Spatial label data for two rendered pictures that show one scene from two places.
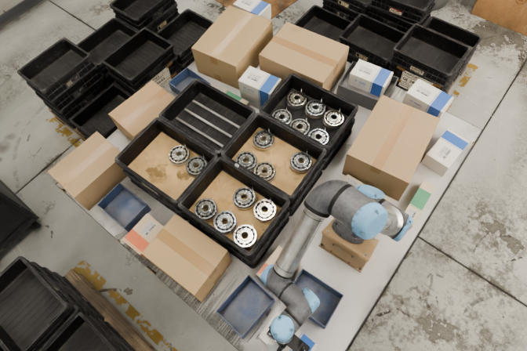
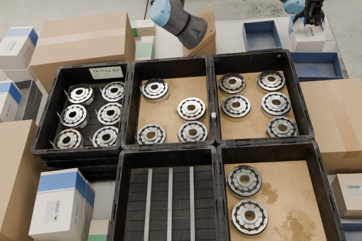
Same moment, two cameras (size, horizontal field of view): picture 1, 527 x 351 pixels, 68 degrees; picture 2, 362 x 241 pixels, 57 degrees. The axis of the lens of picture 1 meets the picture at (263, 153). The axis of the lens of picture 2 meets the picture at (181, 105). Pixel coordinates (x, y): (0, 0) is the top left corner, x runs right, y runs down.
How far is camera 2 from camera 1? 158 cm
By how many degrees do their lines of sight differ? 60
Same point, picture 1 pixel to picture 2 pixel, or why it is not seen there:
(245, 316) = (318, 71)
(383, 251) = not seen: hidden behind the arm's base
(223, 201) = (256, 126)
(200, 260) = (330, 94)
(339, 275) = (227, 43)
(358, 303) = (236, 25)
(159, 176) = (298, 222)
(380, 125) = (73, 48)
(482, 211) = not seen: hidden behind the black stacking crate
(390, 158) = (109, 28)
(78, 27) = not seen: outside the picture
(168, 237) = (347, 137)
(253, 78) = (55, 209)
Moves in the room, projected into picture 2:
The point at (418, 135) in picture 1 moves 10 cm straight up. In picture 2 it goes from (71, 24) to (63, 6)
